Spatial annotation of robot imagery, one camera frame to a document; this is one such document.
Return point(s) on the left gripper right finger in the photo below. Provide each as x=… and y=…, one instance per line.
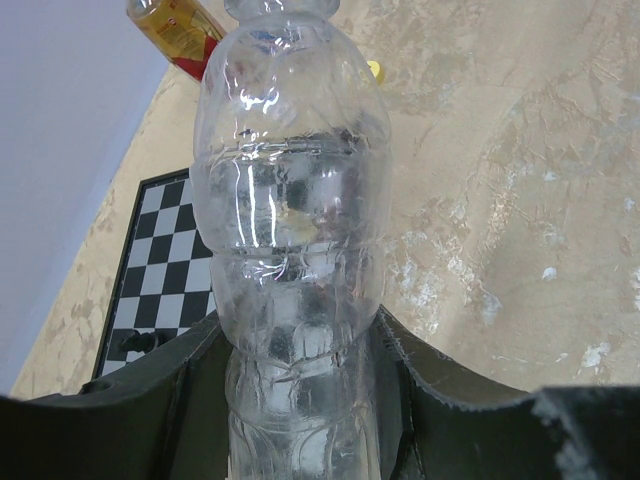
x=439, y=420

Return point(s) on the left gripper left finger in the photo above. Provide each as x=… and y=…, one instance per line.
x=163, y=416

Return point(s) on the clear crushed plastic bottle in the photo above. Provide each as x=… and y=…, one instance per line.
x=291, y=194

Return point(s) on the yellow bottle cap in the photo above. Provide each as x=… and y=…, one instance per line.
x=377, y=71

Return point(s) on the amber red label bottle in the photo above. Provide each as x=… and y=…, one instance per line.
x=182, y=30

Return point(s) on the black chess piece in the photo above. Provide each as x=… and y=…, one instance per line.
x=141, y=342

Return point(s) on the black white chessboard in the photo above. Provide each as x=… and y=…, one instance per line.
x=163, y=280

